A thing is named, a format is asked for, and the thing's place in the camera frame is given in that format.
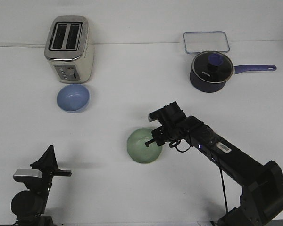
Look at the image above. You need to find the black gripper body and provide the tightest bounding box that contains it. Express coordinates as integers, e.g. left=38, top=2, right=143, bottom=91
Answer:
left=42, top=169, right=72, bottom=188
left=151, top=125, right=179, bottom=146

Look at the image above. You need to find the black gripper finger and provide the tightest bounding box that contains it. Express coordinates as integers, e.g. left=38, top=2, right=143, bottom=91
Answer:
left=145, top=139, right=156, bottom=147
left=30, top=145, right=54, bottom=170
left=52, top=147, right=59, bottom=170

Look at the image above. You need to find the green bowl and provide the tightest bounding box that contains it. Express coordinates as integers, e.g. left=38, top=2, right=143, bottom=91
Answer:
left=126, top=128, right=162, bottom=164

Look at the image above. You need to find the blue bowl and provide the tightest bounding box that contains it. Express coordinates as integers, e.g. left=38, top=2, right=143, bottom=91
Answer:
left=56, top=84, right=91, bottom=113

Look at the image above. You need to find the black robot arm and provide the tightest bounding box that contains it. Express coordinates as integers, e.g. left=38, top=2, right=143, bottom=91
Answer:
left=11, top=145, right=72, bottom=226
left=149, top=114, right=283, bottom=226

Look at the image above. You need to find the dark blue saucepan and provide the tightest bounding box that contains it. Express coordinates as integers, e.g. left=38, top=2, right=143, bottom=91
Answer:
left=190, top=65, right=277, bottom=93

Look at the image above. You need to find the glass pot lid blue knob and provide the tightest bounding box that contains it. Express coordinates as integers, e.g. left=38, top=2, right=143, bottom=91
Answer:
left=191, top=51, right=234, bottom=83

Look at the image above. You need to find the clear blue-rimmed container lid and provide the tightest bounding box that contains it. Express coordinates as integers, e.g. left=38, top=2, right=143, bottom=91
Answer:
left=183, top=31, right=230, bottom=54

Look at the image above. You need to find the silver two-slot toaster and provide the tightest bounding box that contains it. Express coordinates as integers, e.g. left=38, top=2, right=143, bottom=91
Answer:
left=44, top=15, right=94, bottom=84

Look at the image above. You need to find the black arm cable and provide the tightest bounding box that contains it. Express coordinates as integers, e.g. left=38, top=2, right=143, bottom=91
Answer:
left=168, top=138, right=229, bottom=216

